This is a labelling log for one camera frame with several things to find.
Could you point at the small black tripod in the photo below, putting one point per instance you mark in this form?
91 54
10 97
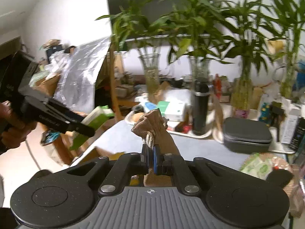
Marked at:
276 114

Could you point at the brown paper bag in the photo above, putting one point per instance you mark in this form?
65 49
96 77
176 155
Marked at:
217 114

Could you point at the black tape roll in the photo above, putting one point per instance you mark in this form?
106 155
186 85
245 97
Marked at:
138 109

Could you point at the white plastic bag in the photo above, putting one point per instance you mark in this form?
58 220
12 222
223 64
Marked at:
177 96

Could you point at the white carton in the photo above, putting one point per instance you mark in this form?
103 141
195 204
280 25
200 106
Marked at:
291 124

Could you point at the blue green toy figure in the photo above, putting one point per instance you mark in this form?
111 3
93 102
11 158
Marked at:
265 112

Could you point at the cream tray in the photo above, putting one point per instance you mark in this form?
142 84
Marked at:
219 136

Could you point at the green wipe pack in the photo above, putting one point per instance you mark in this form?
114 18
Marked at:
97 119

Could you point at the wrapped brown paper plates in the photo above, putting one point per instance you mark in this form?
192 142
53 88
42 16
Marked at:
297 195

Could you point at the green white sachet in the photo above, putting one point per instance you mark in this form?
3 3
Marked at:
250 164
263 168

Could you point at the clear plastic sheet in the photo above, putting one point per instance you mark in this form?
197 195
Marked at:
81 76

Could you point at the grey zip case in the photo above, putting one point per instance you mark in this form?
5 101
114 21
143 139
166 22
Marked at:
247 134

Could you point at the black fuzzy pouch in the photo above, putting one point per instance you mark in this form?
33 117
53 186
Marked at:
280 177

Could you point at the green white tissue box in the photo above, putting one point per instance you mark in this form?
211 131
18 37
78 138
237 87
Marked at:
175 111

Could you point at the glass vase with bamboo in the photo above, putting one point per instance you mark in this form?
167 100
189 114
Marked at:
149 71
289 81
199 66
241 93

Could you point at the black carton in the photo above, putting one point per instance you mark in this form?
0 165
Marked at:
298 136

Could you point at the pale grey table mat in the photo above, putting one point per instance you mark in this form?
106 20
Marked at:
202 148

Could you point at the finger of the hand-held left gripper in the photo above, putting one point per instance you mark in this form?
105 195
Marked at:
69 112
82 129

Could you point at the white tray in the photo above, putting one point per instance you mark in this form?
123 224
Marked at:
185 132

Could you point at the wooden chair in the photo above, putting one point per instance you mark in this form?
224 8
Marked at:
63 149

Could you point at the black thermos bottle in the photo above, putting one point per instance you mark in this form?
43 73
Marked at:
200 109

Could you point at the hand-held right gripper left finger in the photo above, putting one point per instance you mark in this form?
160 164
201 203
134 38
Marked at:
145 158

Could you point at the black wall screen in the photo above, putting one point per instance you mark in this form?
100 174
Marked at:
157 7

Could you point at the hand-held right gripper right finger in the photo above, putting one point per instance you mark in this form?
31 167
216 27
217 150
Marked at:
156 159

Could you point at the person's left hand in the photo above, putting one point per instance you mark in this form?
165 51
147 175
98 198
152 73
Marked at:
14 136

